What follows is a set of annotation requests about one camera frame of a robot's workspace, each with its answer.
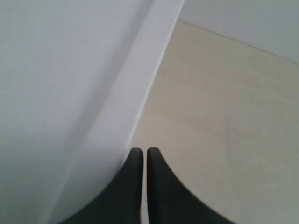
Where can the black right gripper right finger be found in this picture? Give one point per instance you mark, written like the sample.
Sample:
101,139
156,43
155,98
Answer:
169,201

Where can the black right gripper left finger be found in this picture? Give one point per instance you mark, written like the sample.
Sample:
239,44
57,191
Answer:
97,200

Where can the white translucent plastic drawer cabinet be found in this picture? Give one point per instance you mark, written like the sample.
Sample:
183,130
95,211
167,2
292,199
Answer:
74,77

